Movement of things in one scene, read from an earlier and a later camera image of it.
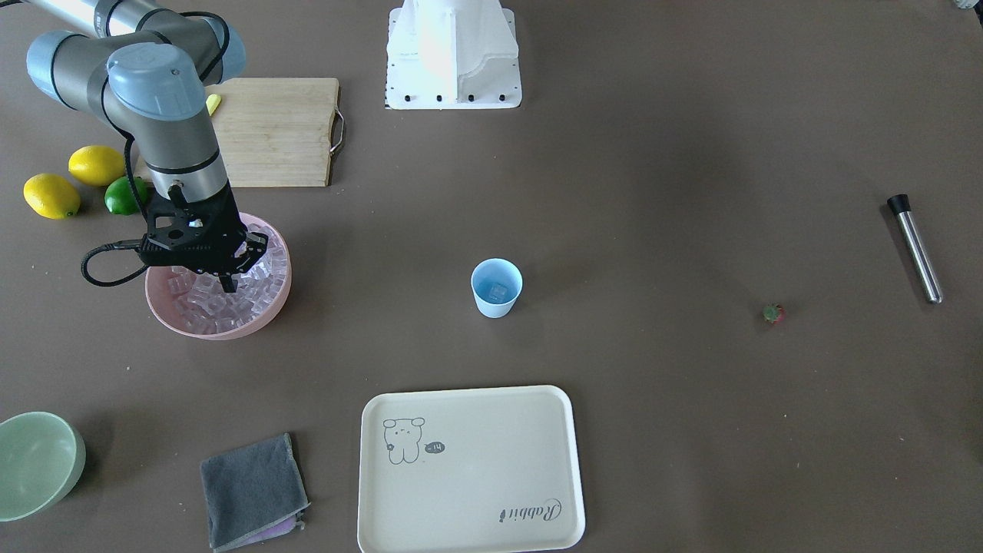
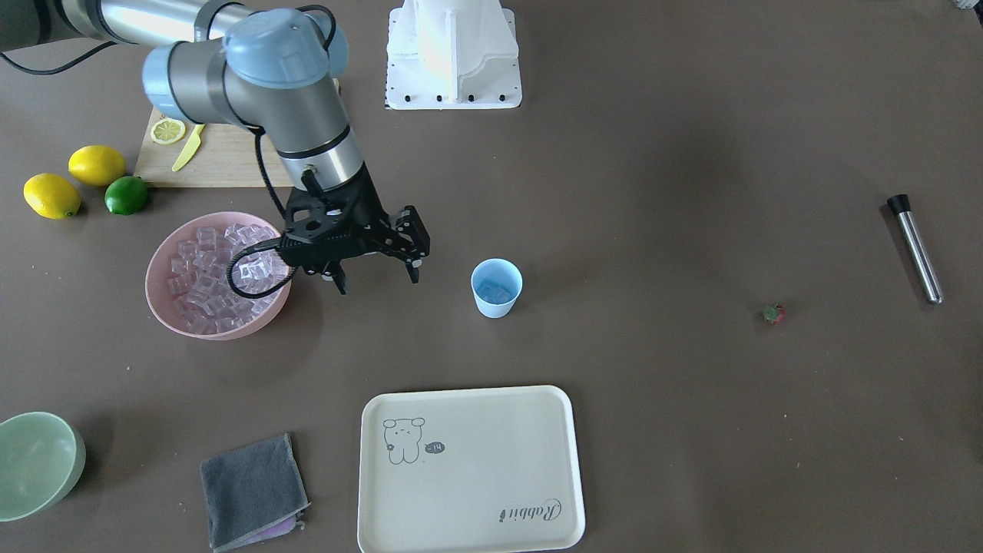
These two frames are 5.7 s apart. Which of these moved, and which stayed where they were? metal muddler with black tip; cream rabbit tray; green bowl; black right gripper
Moved: black right gripper
Stayed: metal muddler with black tip; cream rabbit tray; green bowl
